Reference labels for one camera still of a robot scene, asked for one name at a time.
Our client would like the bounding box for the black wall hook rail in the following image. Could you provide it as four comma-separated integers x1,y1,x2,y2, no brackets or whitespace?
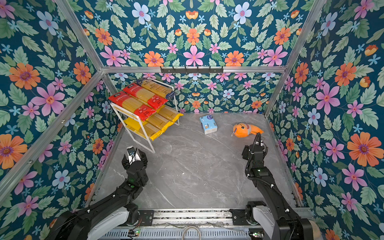
160,67,224,74

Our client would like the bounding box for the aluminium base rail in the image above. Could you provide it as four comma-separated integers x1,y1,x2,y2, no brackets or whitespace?
98,207,316,240

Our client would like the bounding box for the blue gold spaghetti pack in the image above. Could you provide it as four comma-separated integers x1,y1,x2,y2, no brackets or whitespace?
136,79,175,100

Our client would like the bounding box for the orange plush fish toy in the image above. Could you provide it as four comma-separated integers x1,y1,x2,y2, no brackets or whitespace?
232,123,264,138

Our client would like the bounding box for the white frame wooden shelf rack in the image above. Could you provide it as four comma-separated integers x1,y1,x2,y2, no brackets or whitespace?
110,79,181,153

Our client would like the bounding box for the beige cushion pad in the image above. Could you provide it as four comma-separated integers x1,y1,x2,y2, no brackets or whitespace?
310,220,323,240

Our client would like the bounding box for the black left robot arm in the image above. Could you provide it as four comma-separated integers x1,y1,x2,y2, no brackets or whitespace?
46,147,149,240

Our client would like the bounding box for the yellow Pastatime spaghetti pack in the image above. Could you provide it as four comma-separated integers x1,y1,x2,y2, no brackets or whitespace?
124,118,163,141

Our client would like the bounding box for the light blue tissue pack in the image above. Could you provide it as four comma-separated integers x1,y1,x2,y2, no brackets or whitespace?
200,115,218,135

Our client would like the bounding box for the red spaghetti pack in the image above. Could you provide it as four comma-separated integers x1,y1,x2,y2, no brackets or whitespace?
123,83,168,110
109,91,156,121

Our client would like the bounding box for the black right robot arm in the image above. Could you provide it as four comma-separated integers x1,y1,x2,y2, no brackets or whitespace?
242,142,314,240

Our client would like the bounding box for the white cable loop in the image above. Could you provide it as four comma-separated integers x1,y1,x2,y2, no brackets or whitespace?
181,225,202,240

